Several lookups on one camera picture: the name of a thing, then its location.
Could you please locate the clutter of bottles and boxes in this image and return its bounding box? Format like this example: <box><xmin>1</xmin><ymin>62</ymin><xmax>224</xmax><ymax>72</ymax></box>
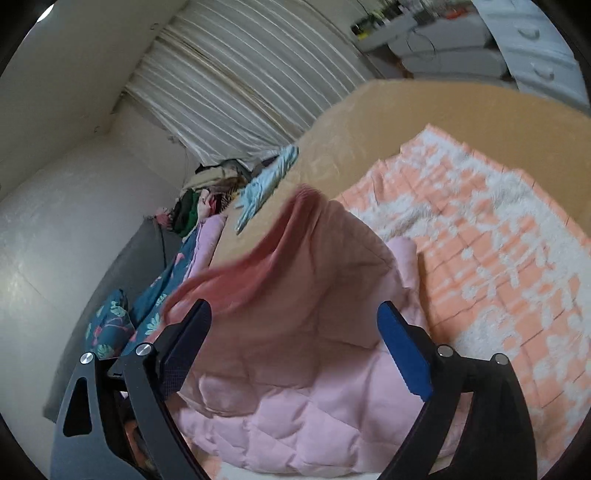
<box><xmin>351</xmin><ymin>0</ymin><xmax>467</xmax><ymax>35</ymax></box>

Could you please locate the light blue garment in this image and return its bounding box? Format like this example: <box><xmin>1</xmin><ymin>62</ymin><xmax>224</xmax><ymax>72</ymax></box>
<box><xmin>235</xmin><ymin>144</ymin><xmax>301</xmax><ymax>234</ymax></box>

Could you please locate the teal floral pillow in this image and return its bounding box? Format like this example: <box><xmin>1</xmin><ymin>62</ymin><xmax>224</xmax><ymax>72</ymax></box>
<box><xmin>84</xmin><ymin>288</ymin><xmax>136</xmax><ymax>361</ymax></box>

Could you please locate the grey padded headboard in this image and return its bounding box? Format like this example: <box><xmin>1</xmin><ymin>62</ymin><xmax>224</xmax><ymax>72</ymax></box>
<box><xmin>42</xmin><ymin>216</ymin><xmax>186</xmax><ymax>418</ymax></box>

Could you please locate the pile of mixed clothes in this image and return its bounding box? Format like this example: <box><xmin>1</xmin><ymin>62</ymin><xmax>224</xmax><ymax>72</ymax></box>
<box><xmin>170</xmin><ymin>158</ymin><xmax>260</xmax><ymax>237</ymax></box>

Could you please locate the pink quilted jacket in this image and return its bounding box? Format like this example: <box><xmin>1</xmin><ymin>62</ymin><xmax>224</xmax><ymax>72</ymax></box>
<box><xmin>163</xmin><ymin>184</ymin><xmax>465</xmax><ymax>475</ymax></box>

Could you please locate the white pleated curtain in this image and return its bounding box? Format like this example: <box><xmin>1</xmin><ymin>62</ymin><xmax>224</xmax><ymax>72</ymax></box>
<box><xmin>121</xmin><ymin>0</ymin><xmax>385</xmax><ymax>161</ymax></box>

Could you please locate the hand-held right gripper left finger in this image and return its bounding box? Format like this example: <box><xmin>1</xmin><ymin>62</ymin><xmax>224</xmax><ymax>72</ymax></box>
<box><xmin>48</xmin><ymin>298</ymin><xmax>213</xmax><ymax>480</ymax></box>

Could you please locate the teal floral quilt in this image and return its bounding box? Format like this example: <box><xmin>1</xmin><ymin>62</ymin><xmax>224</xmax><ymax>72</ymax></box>
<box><xmin>124</xmin><ymin>216</ymin><xmax>228</xmax><ymax>357</ymax></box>

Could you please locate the grey rounded dresser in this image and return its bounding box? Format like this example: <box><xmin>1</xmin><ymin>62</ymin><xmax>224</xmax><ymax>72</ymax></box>
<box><xmin>350</xmin><ymin>0</ymin><xmax>509</xmax><ymax>80</ymax></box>

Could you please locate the white drawer cabinet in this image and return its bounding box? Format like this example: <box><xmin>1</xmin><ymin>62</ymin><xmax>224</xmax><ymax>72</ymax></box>
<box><xmin>470</xmin><ymin>0</ymin><xmax>588</xmax><ymax>103</ymax></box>

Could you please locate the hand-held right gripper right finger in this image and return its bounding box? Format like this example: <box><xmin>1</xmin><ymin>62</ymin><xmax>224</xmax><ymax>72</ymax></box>
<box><xmin>376</xmin><ymin>300</ymin><xmax>539</xmax><ymax>480</ymax></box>

